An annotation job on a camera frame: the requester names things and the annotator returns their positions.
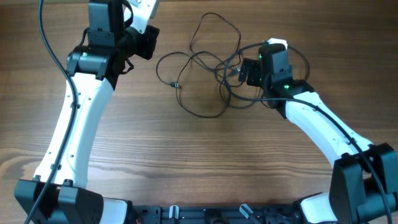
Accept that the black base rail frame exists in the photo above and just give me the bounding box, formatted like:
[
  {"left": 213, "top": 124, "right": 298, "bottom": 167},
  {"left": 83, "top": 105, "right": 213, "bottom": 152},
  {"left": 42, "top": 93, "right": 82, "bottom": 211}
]
[{"left": 127, "top": 204, "right": 303, "bottom": 224}]

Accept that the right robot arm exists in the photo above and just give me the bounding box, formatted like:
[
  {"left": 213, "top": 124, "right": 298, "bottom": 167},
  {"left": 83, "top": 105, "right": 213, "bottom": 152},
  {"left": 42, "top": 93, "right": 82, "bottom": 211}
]
[{"left": 238, "top": 39, "right": 397, "bottom": 223}]

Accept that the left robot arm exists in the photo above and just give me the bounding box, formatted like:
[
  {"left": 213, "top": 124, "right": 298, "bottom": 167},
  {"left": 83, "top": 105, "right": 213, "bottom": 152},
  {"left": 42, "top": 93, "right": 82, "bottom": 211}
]
[{"left": 14, "top": 0, "right": 159, "bottom": 223}]

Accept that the camera black cable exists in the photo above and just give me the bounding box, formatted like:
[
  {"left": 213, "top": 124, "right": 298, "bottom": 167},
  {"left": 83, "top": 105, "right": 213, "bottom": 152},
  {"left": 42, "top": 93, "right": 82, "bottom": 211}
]
[
  {"left": 222, "top": 42, "right": 394, "bottom": 224},
  {"left": 23, "top": 0, "right": 81, "bottom": 224}
]

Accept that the right camera black cable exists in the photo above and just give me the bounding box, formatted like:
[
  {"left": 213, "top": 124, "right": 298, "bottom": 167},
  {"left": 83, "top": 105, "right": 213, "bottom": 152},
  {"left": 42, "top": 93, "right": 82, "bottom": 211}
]
[{"left": 222, "top": 42, "right": 394, "bottom": 224}]

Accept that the left camera black cable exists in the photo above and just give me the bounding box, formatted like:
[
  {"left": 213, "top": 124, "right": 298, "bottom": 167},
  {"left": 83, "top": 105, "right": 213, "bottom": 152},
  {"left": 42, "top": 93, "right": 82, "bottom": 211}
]
[{"left": 23, "top": 0, "right": 81, "bottom": 224}]

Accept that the black USB cable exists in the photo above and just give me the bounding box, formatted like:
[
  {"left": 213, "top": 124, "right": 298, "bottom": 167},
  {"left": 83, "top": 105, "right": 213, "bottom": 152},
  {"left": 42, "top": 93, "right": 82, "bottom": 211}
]
[
  {"left": 155, "top": 12, "right": 246, "bottom": 119},
  {"left": 214, "top": 41, "right": 311, "bottom": 110}
]

